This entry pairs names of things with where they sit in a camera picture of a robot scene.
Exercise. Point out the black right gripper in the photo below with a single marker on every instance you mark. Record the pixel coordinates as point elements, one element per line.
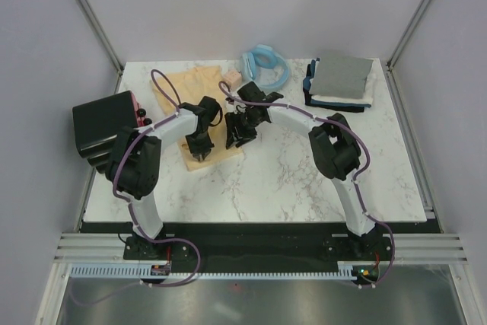
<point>231,121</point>

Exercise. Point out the aluminium frame post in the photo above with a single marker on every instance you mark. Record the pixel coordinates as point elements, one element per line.
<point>414,22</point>
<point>100,34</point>

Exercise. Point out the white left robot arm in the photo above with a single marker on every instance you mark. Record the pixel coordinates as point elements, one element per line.
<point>134,162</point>

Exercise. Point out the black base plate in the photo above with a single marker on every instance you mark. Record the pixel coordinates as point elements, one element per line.
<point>183,232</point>

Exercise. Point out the black pink drawer organizer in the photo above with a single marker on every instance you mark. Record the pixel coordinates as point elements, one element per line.
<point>97,123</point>

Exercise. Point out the aluminium frame post left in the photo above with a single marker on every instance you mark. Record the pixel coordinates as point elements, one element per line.
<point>100,34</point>

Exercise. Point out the aluminium frame rail front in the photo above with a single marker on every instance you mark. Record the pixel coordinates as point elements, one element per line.
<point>406,249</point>

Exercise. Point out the yellow t shirt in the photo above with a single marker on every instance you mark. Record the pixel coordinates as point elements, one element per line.
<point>196,92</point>

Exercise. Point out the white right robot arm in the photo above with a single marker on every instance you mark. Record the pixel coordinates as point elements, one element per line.
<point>338,152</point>

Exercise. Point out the aluminium frame post right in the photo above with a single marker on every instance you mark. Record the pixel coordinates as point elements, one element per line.
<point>414,22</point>

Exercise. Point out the small pink cube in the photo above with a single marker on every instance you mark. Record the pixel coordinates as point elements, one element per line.
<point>233,78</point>

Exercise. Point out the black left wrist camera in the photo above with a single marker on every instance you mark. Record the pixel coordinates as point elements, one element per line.
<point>212,112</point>

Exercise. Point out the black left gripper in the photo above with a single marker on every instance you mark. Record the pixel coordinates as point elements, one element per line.
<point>205,150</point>

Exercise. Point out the white slotted cable duct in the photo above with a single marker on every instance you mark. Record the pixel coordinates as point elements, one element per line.
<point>166,271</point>

